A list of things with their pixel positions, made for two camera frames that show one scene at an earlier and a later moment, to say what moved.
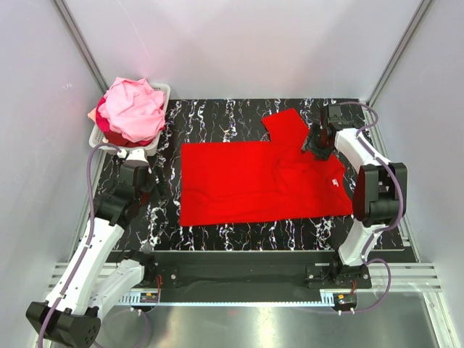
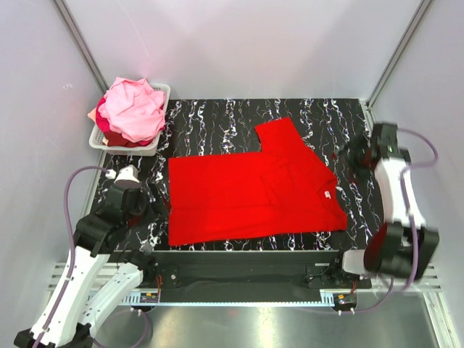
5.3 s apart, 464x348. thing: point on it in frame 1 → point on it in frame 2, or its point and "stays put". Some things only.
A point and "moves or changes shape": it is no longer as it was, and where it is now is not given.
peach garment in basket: (92, 114) stays put
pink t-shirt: (133, 109) stays put
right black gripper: (308, 144) → (354, 177)
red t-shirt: (275, 180) moves or changes shape
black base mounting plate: (254, 272) stays put
